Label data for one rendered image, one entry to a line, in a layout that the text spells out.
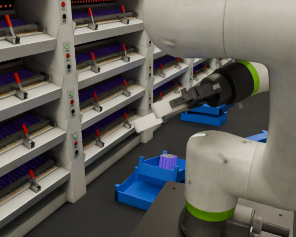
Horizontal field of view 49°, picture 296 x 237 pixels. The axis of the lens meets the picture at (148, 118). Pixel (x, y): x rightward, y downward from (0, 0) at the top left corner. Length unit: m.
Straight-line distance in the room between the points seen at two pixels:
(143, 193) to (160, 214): 0.71
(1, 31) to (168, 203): 0.77
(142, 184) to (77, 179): 0.33
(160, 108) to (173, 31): 0.24
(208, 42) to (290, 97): 0.13
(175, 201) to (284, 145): 0.46
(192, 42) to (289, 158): 0.28
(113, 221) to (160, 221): 0.59
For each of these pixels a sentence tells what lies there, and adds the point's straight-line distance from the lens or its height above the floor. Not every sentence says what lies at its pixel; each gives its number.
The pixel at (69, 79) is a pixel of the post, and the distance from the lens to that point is 1.37.
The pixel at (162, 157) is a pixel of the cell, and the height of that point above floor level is 0.09.
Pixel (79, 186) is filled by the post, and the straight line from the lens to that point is 1.58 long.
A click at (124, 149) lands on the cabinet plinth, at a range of 1.94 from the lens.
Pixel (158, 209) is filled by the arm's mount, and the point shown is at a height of 0.36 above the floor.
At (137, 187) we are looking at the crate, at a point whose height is 0.00.
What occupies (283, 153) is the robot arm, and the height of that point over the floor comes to 0.66.
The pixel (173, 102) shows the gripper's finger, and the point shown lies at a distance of 0.63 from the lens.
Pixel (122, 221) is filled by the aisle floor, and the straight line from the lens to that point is 1.46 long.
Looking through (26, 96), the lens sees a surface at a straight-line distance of 1.23.
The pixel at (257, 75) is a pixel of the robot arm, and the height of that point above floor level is 0.73.
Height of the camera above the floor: 0.92
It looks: 22 degrees down
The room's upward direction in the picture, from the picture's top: straight up
